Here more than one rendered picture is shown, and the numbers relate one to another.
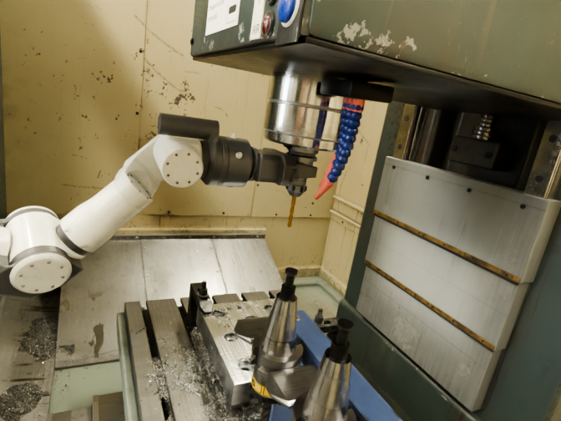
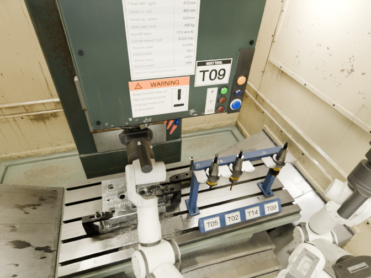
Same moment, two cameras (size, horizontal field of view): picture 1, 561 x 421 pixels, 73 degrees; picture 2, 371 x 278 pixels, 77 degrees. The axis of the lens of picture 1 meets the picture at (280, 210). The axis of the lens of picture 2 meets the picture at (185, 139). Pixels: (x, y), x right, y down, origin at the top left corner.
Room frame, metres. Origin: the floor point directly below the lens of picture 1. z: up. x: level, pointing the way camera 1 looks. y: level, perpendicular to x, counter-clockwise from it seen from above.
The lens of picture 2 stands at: (0.43, 0.64, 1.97)
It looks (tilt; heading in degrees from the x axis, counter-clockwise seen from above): 41 degrees down; 279
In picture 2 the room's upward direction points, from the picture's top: 3 degrees clockwise
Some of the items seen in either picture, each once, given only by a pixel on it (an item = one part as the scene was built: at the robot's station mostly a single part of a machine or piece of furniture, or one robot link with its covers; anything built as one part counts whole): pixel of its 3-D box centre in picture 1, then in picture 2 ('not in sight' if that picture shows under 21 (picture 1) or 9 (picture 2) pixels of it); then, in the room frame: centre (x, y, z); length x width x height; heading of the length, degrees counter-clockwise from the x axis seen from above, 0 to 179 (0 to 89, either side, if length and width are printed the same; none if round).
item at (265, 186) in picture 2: not in sight; (272, 172); (0.09, -0.25, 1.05); 0.10 x 0.05 x 0.30; 118
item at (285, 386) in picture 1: (296, 385); (224, 171); (0.36, -0.05, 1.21); 0.07 x 0.05 x 0.01; 118
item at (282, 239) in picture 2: not in sight; (247, 192); (0.16, -0.32, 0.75); 0.89 x 0.70 x 0.26; 118
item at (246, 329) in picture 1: (260, 329); (201, 176); (0.46, 0.00, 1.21); 0.07 x 0.05 x 0.01; 118
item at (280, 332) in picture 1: (282, 322); (214, 166); (0.41, -0.02, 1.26); 0.04 x 0.04 x 0.07
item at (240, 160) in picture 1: (252, 162); (138, 144); (0.69, 0.06, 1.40); 0.13 x 0.12 x 0.10; 28
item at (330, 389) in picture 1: (331, 385); (238, 161); (0.31, -0.08, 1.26); 0.04 x 0.04 x 0.07
